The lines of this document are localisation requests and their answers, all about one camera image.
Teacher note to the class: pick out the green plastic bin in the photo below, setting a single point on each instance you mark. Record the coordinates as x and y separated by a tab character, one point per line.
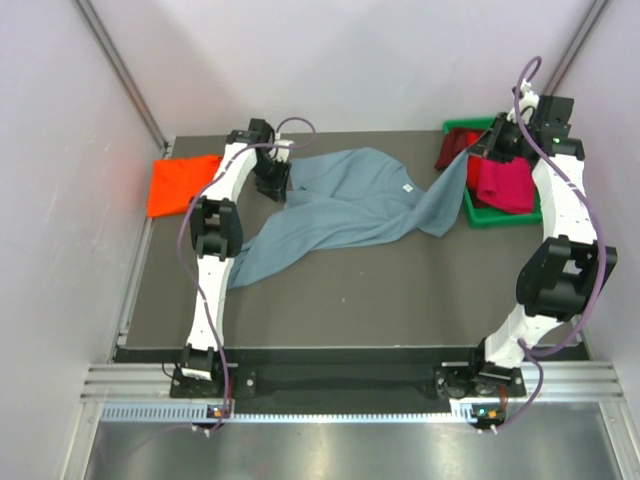
479	214

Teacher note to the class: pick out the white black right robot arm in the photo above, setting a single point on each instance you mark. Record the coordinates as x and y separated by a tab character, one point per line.
566	273

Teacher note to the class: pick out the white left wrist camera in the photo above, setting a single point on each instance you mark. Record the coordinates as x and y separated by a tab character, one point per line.
280	152

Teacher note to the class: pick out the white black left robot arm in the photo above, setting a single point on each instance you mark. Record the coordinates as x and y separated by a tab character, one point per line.
216	236

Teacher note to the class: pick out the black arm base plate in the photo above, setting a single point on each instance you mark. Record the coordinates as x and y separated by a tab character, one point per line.
249	382

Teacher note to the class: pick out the dark red t shirt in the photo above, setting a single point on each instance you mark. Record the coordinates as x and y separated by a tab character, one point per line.
454	142

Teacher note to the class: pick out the grey slotted cable duct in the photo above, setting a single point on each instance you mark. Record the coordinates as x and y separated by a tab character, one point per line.
207	413

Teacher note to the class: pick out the blue grey t shirt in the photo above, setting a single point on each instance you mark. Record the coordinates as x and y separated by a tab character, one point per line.
346	199

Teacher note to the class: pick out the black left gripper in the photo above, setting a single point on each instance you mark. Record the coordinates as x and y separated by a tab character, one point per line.
277	186

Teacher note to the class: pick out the orange folded t shirt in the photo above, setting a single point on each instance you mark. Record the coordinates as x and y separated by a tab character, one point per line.
175	181

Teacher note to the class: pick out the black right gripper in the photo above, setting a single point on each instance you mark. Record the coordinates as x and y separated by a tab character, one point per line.
488	143

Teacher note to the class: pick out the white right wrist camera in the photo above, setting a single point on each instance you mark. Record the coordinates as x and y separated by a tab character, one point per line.
528	101

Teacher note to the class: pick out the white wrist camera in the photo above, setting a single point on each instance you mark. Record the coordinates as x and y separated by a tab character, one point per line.
528	101
280	152

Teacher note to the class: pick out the pink t shirt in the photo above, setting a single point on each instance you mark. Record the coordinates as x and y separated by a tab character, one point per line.
508	187

